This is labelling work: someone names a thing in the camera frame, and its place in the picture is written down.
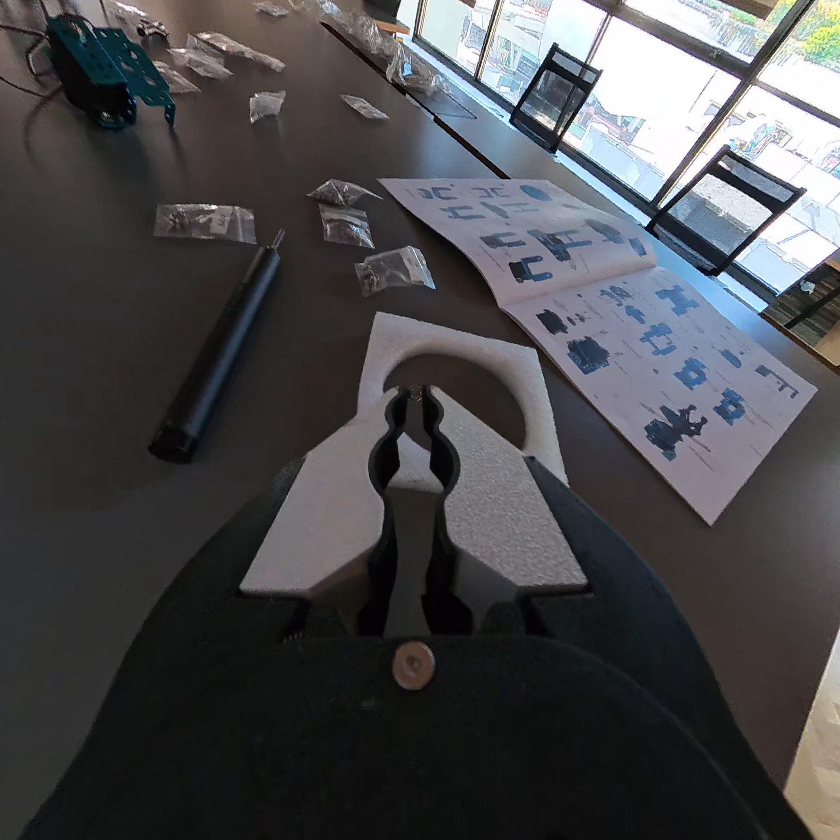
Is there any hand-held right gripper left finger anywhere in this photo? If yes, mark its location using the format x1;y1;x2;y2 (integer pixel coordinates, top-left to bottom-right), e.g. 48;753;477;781
239;387;403;634

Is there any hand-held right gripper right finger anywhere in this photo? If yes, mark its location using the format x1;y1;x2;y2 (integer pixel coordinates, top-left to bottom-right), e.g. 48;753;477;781
420;385;589;634

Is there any white foam frame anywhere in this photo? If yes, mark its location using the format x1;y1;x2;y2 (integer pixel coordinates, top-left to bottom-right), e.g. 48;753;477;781
357;311;569;494

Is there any black servo with blue bracket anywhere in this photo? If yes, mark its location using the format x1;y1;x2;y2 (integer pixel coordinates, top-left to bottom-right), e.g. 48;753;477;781
46;14;177;127

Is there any dark desk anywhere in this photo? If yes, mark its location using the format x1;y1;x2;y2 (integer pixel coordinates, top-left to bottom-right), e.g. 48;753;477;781
0;0;840;840

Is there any white instruction booklet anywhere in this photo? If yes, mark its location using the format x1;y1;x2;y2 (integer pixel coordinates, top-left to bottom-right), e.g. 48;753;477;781
378;177;819;526

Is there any black screwdriver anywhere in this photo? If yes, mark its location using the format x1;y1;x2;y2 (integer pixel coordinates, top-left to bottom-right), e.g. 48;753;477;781
149;228;287;464

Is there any long clear screw bag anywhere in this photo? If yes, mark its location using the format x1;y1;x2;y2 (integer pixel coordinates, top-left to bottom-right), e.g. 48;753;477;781
319;203;375;249

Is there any clear screw bag white label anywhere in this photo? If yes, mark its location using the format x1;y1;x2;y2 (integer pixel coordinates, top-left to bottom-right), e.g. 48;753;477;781
154;203;257;245

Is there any bag full of screws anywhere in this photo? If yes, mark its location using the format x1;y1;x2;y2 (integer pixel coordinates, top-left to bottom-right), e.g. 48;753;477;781
307;178;383;206

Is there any black chair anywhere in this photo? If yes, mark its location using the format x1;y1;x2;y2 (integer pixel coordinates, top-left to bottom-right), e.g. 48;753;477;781
646;146;807;277
511;42;604;154

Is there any crumpled clear plastic wrap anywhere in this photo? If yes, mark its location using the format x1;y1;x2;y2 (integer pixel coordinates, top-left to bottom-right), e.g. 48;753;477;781
289;0;478;120

